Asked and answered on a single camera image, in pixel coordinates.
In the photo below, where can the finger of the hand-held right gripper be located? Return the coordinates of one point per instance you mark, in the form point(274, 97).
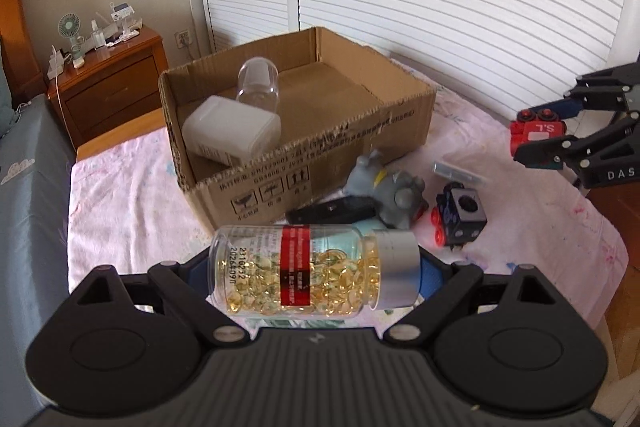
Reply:
point(600, 89)
point(550, 149)

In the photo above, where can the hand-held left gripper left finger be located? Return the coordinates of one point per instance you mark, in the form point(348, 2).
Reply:
point(200, 274)

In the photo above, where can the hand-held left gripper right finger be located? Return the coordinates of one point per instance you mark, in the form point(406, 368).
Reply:
point(430, 279)

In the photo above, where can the red toy train car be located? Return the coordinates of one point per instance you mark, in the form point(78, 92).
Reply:
point(537, 129)

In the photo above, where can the grey toy dog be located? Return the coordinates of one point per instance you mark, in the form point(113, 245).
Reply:
point(390, 192)

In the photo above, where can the clear bottle of yellow capsules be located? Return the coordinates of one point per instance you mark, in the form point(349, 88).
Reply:
point(320, 272)

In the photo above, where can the brown cardboard box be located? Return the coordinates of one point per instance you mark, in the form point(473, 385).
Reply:
point(320, 157)

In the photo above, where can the black toy train car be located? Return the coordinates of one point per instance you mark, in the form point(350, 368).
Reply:
point(462, 214)

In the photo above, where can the clear plastic tube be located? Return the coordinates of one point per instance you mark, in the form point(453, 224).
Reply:
point(457, 173)

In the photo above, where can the pink floral blanket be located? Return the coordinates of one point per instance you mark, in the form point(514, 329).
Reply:
point(130, 207)

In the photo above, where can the black flat case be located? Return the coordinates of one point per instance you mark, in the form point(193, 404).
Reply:
point(335, 209)

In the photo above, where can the white plastic container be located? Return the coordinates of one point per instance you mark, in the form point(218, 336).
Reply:
point(227, 129)

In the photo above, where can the blue bed sheet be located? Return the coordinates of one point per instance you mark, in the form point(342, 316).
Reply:
point(30, 232)

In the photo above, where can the clear plastic jar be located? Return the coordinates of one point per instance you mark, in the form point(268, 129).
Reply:
point(257, 82)

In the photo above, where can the wooden nightstand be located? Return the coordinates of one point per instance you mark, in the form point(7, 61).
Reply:
point(110, 92)

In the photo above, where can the small clear bottle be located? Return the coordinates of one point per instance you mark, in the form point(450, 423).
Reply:
point(97, 34)

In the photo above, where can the white phone stand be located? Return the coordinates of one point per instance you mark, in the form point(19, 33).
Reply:
point(122, 14)

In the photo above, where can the small green desk fan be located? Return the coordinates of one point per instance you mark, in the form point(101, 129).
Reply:
point(70, 29)

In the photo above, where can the wooden bed headboard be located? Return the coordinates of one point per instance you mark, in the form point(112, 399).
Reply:
point(20, 32)

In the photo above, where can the low white wall socket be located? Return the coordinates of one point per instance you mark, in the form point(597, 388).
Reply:
point(183, 38)

